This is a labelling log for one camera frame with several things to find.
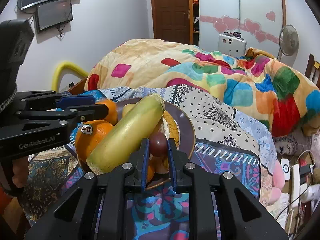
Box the white standing fan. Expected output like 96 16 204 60
277 24 299 61

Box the pink plush toy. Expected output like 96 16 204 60
259 160 285 207

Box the yellow banana piece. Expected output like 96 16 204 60
121 103 136 118

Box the brown wooden chair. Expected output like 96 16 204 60
305 54 320 88

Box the colourful patchwork blanket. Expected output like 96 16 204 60
85 39 319 137

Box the purple round plate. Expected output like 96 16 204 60
114 97 196 190

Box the dark purple passion fruit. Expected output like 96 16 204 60
149 132 168 158

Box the white metal box device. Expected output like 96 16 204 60
217 31 247 57

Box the golden brown bread slice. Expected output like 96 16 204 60
162 111 180 149

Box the white round button device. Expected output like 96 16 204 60
280 158 291 181

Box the white power strip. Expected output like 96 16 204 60
290 164 300 209

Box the large orange with sticker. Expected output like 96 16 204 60
75 120 113 163

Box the small wall monitor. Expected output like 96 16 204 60
35 0 73 33

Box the yellow foam bed rail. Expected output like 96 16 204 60
51 61 88 92

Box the small orange mandarin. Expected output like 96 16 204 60
95 99 118 126

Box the white wardrobe with pink hearts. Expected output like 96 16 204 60
199 0 283 56

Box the brown wooden door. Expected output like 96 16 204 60
151 0 193 44

